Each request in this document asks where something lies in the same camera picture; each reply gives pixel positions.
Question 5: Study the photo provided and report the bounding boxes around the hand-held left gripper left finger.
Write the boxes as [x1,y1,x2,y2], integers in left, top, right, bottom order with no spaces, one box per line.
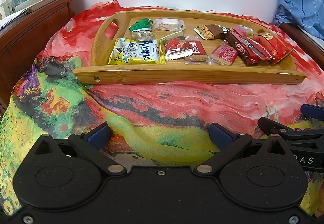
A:
[34,122,127,177]

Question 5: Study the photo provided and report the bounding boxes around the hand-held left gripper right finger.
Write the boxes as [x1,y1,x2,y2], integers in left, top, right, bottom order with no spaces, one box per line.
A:
[193,123,288,177]

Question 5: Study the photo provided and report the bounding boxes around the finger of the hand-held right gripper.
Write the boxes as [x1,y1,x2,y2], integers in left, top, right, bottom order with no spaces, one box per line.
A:
[301,104,324,121]
[258,117,324,140]

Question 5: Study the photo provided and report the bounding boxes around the large red peanut bag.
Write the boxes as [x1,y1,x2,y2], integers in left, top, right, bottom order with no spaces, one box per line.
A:
[249,32,294,65]

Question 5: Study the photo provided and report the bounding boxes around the wooden serving tray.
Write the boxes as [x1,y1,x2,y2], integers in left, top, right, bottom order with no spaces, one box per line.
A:
[73,10,307,85]

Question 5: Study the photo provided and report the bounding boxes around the red clear cracker packet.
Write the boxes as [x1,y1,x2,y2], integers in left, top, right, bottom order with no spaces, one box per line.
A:
[206,44,239,65]

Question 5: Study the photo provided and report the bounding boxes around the dark red bar packet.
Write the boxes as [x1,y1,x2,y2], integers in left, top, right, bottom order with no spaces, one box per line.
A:
[229,28,275,62]
[223,30,260,66]

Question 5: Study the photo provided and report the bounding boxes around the red caramel biscuit packet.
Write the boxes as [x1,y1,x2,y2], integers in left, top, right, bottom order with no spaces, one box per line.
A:
[184,40,208,65]

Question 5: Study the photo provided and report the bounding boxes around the yellow white snack packet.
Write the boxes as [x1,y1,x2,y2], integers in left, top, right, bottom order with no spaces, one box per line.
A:
[108,38,166,65]

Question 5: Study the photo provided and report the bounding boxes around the red cherry print packet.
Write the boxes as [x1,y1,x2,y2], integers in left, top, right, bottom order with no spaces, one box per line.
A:
[160,31,194,61]

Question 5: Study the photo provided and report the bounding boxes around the brown peanut bar packet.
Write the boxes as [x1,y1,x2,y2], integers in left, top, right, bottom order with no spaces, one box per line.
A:
[194,24,229,41]

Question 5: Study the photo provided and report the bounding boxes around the pink clear cake packet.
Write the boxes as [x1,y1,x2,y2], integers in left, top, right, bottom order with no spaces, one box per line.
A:
[231,25,254,37]

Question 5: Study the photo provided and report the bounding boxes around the black white foil snack packet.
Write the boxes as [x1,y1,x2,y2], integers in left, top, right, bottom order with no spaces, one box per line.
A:
[133,31,155,41]

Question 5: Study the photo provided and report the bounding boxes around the green snack packet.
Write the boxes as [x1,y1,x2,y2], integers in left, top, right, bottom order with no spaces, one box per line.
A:
[129,18,152,33]

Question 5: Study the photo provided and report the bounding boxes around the clear white candy packet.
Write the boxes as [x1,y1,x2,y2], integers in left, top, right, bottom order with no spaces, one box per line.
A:
[152,18,185,32]

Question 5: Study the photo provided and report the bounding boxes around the colourful printed cloth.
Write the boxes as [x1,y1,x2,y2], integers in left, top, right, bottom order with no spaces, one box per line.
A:
[0,0,324,217]

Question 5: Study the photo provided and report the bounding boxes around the brown wooden cabinet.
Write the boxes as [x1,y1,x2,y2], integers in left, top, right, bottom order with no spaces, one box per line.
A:
[0,0,77,115]

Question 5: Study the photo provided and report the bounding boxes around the white plastic bottles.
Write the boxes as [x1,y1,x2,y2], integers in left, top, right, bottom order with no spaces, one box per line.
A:
[0,0,14,18]

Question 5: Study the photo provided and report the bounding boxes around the brown wooden bed frame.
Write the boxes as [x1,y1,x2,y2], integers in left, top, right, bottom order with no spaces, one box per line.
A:
[278,23,324,60]

